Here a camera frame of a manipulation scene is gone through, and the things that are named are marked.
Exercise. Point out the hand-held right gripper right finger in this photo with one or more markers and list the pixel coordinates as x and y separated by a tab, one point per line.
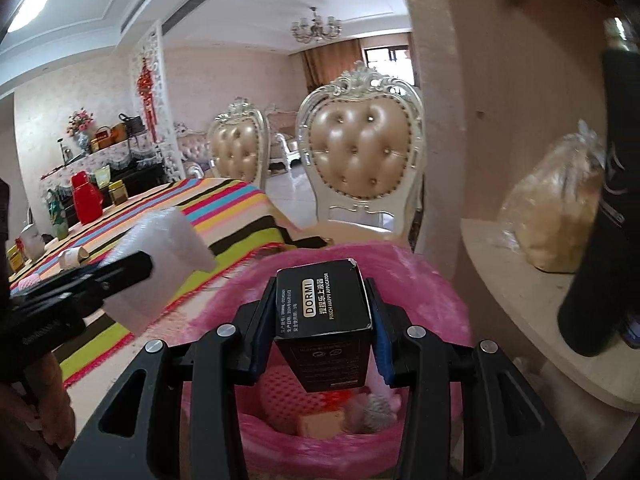
382	355

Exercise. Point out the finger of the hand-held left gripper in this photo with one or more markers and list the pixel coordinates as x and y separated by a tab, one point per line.
120	270

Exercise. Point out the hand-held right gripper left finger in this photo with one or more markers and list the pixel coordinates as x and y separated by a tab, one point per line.
260	355

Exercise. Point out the white bubble wrap roll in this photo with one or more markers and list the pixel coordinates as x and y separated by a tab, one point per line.
165	260

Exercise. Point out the black cardboard box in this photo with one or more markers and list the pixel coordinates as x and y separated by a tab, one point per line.
320	355

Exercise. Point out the bin with pink bag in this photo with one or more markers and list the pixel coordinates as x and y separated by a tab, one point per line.
440	310

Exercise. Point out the person's left forearm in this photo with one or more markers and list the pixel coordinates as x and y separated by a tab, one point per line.
50	400

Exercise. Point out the white paper cup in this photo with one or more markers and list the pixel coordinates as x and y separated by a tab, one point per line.
74	258

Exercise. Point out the small pink foam fruit net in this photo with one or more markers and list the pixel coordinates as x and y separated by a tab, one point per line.
31	281

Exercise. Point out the glass jar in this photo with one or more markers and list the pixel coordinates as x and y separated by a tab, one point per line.
117	192

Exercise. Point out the red thermos jug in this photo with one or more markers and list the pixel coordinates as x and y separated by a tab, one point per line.
86	200

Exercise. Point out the yellow box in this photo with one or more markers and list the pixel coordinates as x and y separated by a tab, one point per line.
15	256

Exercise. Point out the green patterned canister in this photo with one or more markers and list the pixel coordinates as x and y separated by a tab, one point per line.
58	215

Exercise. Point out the white ceramic jug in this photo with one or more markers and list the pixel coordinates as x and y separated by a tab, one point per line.
32	241

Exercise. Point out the sideboard with lace cloth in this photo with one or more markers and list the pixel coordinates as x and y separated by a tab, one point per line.
130	165

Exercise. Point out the striped colourful tablecloth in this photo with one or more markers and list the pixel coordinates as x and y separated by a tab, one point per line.
225	210

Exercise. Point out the orange basket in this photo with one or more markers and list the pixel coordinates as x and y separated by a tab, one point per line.
102	136

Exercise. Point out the beige stone shelf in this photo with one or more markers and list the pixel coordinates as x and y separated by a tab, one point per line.
500	280

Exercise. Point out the pink tufted sofa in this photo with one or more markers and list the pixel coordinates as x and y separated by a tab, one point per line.
192	150

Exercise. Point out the black handbag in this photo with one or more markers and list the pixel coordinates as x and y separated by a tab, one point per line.
131	124

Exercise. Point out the flower bouquet in vase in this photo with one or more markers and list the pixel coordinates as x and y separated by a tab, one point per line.
81	125

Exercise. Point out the white lattice screen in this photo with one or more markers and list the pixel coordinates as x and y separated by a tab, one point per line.
165	110

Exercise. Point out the beige tufted carved chair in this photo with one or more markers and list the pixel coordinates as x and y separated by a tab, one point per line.
237	150
360	150

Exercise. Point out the white carved armchair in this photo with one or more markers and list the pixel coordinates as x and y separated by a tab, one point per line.
282	145

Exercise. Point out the plastic bag of beige contents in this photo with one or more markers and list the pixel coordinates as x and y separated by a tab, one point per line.
555	210

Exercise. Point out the tall black bottle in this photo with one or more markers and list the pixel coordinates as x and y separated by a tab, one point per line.
595	260

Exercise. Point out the round ceiling lamp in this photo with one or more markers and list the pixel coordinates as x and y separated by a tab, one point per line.
30	7

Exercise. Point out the brown curtain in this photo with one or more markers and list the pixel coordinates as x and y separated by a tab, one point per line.
330	62

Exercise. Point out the ceiling chandelier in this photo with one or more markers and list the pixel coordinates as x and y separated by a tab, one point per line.
316	25

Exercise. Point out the red knot wall ornament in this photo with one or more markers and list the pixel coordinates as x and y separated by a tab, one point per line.
146	85

